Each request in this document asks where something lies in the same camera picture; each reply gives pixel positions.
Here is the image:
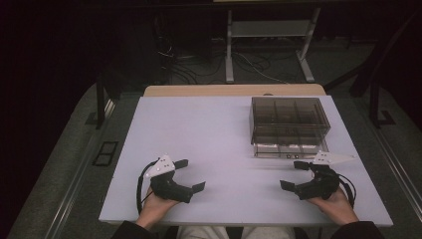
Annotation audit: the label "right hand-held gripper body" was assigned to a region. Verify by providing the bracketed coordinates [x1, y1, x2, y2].
[294, 150, 356, 202]

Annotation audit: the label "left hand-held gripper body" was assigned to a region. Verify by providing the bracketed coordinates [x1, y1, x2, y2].
[144, 153, 195, 204]

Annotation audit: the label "smoky transparent drawer box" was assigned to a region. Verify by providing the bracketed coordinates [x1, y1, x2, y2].
[249, 96, 331, 159]

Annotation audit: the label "person's left hand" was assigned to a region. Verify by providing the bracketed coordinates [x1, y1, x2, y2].
[135, 187, 180, 230]

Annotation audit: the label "person's right hand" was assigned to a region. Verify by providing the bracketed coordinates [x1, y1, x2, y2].
[307, 187, 360, 226]

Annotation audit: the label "person's legs light trousers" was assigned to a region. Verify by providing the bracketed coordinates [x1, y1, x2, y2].
[177, 226, 297, 239]

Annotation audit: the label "wooden table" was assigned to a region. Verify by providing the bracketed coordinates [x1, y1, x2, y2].
[142, 84, 327, 99]

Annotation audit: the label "black metal stand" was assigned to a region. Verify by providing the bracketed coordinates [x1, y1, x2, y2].
[368, 78, 396, 129]
[85, 75, 117, 131]

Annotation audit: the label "grey metal stand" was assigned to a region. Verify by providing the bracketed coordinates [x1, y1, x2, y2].
[224, 8, 321, 85]

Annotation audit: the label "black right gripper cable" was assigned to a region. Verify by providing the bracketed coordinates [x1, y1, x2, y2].
[337, 173, 358, 209]

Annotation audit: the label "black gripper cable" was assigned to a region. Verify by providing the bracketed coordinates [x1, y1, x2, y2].
[135, 159, 161, 215]
[337, 173, 358, 209]

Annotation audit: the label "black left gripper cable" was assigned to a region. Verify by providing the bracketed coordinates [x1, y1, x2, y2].
[135, 159, 161, 215]

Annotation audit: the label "black rectangular floor frame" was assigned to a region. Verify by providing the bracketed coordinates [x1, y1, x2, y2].
[92, 140, 119, 167]

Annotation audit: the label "tangle of floor cables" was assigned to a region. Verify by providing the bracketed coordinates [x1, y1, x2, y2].
[155, 36, 290, 86]

